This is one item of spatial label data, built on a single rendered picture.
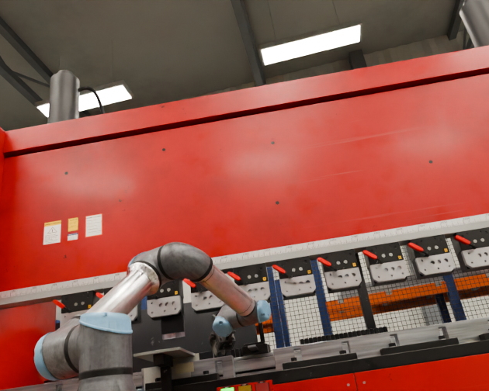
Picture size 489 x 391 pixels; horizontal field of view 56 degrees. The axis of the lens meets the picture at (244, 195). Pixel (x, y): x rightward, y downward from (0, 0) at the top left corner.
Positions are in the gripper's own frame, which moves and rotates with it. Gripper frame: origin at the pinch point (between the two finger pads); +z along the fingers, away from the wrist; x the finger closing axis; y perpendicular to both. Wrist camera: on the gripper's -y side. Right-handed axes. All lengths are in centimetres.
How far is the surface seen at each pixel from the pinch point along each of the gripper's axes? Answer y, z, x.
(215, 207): -52, -38, 5
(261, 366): 0.6, 14.8, 26.6
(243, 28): -418, -50, 140
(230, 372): 11.5, 0.8, 4.0
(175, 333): -12.6, 2.9, -14.6
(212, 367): 6.9, 2.4, -2.5
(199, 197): -60, -38, -1
